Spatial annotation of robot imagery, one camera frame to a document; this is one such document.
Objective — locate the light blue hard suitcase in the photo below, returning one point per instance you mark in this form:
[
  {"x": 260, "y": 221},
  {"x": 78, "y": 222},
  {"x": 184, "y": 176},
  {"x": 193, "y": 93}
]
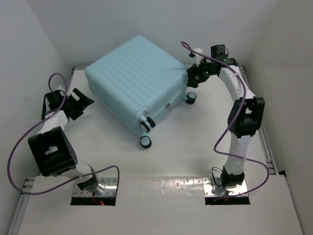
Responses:
[{"x": 139, "y": 83}]

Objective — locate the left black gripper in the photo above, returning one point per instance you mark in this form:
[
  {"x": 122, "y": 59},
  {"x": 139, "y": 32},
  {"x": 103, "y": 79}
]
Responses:
[{"x": 82, "y": 102}]

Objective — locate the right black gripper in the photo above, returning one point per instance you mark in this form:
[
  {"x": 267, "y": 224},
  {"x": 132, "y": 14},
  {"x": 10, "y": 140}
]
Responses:
[{"x": 193, "y": 71}]

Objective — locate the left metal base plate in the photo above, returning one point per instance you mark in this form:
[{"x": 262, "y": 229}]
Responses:
[{"x": 106, "y": 188}]

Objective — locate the metal base plate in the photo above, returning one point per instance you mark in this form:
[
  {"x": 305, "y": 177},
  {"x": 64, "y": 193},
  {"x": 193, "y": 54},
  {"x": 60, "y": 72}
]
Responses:
[
  {"x": 106, "y": 188},
  {"x": 211, "y": 190}
]

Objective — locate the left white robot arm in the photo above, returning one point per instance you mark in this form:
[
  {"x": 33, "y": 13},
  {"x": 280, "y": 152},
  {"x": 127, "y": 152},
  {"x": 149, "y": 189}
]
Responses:
[{"x": 51, "y": 149}]

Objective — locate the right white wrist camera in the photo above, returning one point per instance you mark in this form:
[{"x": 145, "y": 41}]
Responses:
[{"x": 197, "y": 54}]

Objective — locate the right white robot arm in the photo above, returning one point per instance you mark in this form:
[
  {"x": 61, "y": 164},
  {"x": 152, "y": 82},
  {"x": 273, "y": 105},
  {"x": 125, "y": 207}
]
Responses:
[{"x": 246, "y": 115}]

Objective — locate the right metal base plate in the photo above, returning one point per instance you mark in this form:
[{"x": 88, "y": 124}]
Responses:
[{"x": 211, "y": 190}]

